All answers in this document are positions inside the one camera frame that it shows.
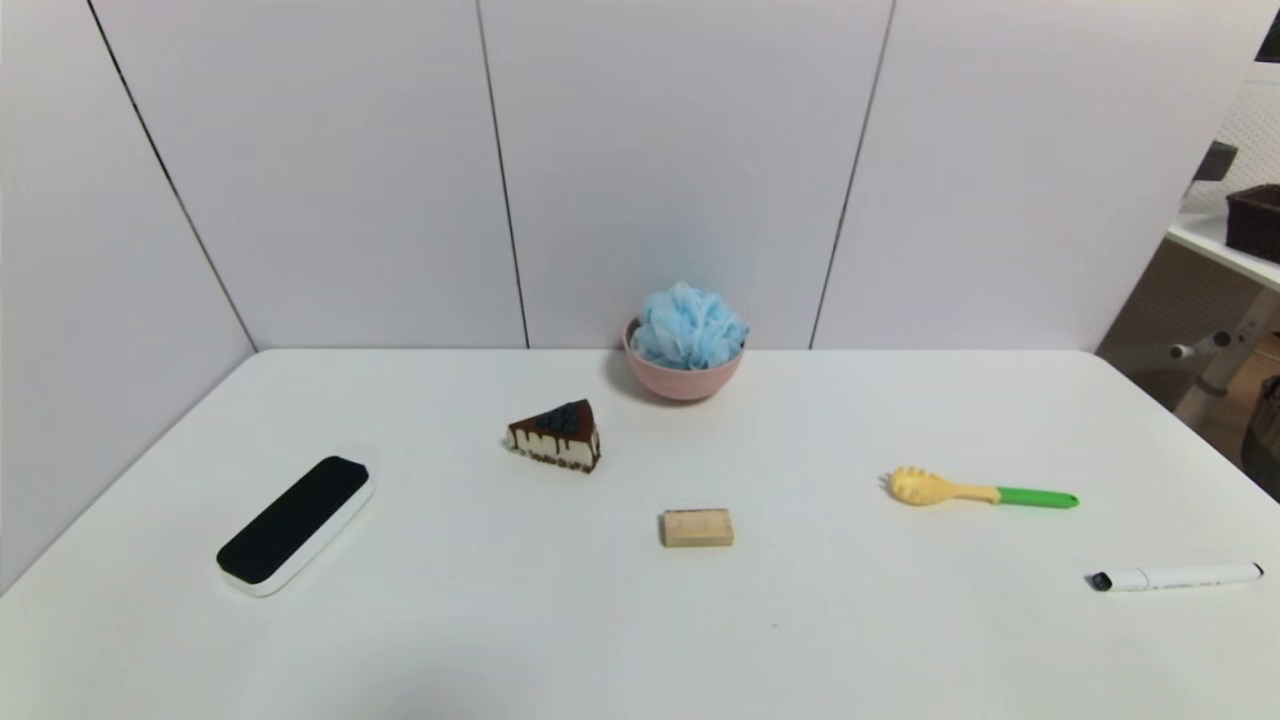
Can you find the blue mesh bath loofah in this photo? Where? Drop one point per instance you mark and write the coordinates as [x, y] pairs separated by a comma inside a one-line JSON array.
[[690, 325]]

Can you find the pink plastic bowl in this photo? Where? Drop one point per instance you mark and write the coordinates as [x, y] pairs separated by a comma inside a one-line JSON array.
[[684, 378]]

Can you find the chocolate cheesecake slice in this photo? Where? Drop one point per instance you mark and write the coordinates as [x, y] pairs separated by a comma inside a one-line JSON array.
[[560, 438]]

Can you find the small wooden block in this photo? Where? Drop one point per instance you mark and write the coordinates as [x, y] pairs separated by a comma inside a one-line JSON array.
[[697, 527]]

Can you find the yellow green pasta spoon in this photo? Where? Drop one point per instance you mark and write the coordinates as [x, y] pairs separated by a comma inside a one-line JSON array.
[[940, 489]]

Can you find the black white whiteboard eraser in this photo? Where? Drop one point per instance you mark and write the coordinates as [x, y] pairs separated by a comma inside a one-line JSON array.
[[292, 522]]

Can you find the white black-capped marker pen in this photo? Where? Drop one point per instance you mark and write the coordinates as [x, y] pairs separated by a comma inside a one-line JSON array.
[[1180, 577]]

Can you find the white side desk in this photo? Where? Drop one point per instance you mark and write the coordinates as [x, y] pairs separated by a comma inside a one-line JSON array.
[[1225, 300]]

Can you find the dark woven basket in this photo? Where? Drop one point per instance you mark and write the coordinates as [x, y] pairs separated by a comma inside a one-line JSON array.
[[1255, 220]]

